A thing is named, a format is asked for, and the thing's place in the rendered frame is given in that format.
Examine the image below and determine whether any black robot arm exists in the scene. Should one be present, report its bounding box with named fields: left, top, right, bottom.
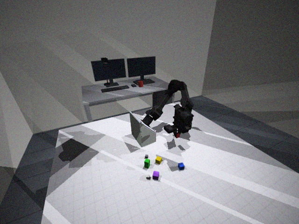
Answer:
left=141, top=79, right=194, bottom=133

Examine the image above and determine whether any purple cube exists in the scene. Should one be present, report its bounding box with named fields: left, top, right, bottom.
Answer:
left=153, top=171, right=159, bottom=180

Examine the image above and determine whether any yellow cube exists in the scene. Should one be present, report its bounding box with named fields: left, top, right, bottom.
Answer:
left=156, top=156, right=162, bottom=164

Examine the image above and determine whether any blue cube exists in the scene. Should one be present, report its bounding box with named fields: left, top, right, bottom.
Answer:
left=178, top=163, right=185, bottom=170

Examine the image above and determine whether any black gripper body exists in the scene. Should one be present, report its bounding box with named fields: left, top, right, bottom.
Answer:
left=164, top=116, right=183, bottom=133

